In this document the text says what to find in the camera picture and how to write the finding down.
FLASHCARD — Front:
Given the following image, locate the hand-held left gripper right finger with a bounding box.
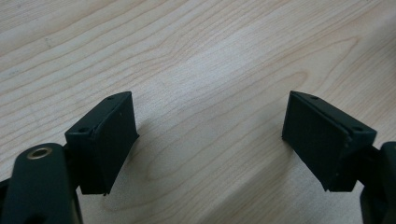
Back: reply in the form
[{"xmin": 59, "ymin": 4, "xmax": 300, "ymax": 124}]
[{"xmin": 281, "ymin": 90, "xmax": 378, "ymax": 193}]

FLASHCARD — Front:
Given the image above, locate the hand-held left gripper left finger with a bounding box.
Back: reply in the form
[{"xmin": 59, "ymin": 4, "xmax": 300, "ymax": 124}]
[{"xmin": 64, "ymin": 91, "xmax": 140, "ymax": 196}]

